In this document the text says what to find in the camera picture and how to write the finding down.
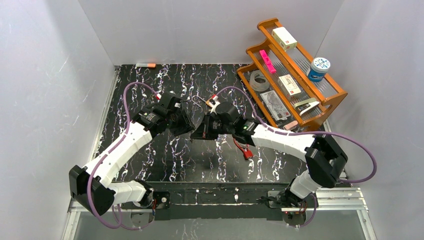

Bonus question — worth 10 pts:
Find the red cable padlock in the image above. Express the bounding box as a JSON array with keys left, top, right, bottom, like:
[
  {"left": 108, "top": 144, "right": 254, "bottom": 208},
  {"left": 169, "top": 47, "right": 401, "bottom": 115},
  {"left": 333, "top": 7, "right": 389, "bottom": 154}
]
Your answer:
[{"left": 233, "top": 139, "right": 253, "bottom": 161}]

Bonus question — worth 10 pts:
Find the small pink white eraser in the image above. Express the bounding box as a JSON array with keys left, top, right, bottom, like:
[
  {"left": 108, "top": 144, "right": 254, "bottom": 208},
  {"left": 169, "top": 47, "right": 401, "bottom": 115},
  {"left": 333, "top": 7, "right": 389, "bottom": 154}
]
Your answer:
[{"left": 283, "top": 120, "right": 299, "bottom": 131}]

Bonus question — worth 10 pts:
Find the orange grey marker pen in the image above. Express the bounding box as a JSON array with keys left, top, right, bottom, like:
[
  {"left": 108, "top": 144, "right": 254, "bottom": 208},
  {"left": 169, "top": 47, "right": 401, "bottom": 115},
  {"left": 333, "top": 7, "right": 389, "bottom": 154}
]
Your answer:
[{"left": 135, "top": 63, "right": 156, "bottom": 68}]

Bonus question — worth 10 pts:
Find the orange wooden shelf rack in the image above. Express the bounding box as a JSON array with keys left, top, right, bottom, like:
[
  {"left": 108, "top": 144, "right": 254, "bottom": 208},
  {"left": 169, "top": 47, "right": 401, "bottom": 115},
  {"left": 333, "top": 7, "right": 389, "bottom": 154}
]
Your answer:
[{"left": 237, "top": 18, "right": 348, "bottom": 131}]

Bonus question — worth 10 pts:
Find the packaged blister card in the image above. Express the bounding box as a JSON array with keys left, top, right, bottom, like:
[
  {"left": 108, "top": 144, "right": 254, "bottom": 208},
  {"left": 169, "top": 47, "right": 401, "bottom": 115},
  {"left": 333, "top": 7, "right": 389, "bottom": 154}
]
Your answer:
[{"left": 260, "top": 90, "right": 291, "bottom": 121}]

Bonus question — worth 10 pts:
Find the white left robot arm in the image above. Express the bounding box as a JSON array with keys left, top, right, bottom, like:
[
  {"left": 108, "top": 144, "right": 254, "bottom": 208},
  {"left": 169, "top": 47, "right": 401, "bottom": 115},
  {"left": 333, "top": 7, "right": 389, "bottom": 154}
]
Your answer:
[{"left": 69, "top": 92, "right": 195, "bottom": 216}]

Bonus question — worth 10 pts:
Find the blue white round jar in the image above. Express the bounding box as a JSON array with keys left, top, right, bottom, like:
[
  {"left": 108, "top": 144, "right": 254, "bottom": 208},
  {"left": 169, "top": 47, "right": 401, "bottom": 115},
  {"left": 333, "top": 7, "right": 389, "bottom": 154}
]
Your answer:
[{"left": 306, "top": 57, "right": 331, "bottom": 83}]

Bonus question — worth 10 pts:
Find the white box top shelf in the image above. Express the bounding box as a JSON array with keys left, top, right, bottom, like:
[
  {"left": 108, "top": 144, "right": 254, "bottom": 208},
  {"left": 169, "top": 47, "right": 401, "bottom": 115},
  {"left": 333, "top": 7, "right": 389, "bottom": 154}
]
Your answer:
[{"left": 271, "top": 27, "right": 298, "bottom": 52}]

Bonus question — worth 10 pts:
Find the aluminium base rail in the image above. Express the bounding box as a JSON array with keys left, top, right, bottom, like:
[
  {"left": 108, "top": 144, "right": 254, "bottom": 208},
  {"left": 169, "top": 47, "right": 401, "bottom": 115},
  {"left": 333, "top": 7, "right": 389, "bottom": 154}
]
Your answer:
[{"left": 62, "top": 187, "right": 376, "bottom": 240}]

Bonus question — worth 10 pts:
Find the pink highlighter marker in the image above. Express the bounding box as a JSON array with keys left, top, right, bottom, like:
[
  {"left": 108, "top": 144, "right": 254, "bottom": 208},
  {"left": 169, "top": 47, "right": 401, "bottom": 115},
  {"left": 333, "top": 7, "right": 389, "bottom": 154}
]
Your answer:
[{"left": 259, "top": 49, "right": 277, "bottom": 74}]

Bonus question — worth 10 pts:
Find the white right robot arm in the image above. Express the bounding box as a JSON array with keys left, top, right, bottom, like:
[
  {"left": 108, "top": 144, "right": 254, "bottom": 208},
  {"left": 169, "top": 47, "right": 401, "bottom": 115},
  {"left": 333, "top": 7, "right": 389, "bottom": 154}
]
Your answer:
[{"left": 190, "top": 102, "right": 348, "bottom": 207}]

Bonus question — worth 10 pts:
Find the clear tape roll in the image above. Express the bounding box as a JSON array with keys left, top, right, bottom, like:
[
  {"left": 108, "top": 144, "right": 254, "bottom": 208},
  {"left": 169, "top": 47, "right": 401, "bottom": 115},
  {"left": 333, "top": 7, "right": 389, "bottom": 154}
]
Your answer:
[{"left": 249, "top": 70, "right": 270, "bottom": 92}]

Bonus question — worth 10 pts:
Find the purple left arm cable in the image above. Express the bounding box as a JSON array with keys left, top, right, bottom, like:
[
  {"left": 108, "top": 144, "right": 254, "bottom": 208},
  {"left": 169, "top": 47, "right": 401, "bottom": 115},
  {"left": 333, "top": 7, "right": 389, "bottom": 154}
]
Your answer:
[{"left": 86, "top": 82, "right": 162, "bottom": 231}]

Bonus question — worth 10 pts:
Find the white red staple box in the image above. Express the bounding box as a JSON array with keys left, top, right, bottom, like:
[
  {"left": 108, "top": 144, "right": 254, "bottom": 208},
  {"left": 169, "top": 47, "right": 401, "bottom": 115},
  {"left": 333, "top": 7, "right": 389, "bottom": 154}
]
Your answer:
[{"left": 278, "top": 74, "right": 302, "bottom": 100}]

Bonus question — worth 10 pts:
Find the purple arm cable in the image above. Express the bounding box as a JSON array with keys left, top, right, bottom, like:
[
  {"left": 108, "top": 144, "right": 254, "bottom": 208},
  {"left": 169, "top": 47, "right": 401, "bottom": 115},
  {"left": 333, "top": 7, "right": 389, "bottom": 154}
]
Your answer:
[
  {"left": 86, "top": 82, "right": 162, "bottom": 231},
  {"left": 215, "top": 86, "right": 379, "bottom": 229}
]

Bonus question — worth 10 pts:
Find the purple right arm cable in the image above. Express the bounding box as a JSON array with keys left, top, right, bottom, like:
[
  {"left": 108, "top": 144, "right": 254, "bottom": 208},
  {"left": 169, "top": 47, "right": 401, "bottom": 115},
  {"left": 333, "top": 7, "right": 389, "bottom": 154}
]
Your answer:
[{"left": 215, "top": 86, "right": 379, "bottom": 229}]

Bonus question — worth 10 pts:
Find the brass padlock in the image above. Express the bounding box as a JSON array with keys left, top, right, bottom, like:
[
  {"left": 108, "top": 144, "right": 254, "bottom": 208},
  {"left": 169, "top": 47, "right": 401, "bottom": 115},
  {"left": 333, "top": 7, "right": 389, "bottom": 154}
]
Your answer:
[{"left": 191, "top": 95, "right": 214, "bottom": 108}]

